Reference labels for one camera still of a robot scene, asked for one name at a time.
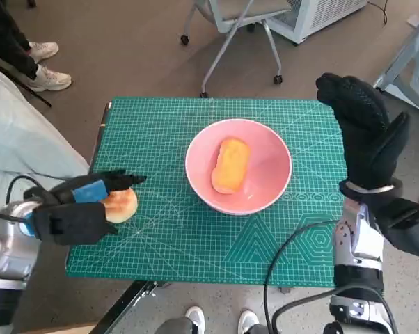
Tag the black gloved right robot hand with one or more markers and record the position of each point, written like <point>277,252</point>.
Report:
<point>369,146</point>

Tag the standing person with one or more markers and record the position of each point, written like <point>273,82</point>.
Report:
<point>4,35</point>

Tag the green cutting mat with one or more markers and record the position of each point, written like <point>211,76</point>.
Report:
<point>178,250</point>

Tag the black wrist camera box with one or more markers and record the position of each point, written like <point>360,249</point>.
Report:
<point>73,222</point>
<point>404,226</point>

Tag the grey office chair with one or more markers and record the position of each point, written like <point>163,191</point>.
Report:
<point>230,10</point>

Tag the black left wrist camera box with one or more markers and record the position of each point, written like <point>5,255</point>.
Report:
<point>73,222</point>

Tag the seated person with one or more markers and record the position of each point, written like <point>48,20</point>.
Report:
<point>14,139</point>

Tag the black tripod leg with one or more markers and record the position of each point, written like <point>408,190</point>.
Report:
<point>42,99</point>

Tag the white vented cabinet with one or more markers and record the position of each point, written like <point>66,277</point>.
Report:
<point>328,14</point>

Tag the pink bowl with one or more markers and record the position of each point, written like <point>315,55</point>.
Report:
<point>268,167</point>

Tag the long braided toy bread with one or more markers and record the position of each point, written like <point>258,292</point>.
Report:
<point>230,163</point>

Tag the round toy bread bun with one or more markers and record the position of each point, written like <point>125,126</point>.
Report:
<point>120,205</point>

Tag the white mesh rolling rack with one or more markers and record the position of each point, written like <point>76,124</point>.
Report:
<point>415,69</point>

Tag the black metal table frame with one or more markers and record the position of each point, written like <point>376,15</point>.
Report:
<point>126,302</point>

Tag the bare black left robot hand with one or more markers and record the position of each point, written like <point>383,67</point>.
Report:
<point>87,191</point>

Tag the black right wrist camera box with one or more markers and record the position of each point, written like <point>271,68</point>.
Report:
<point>404,226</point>

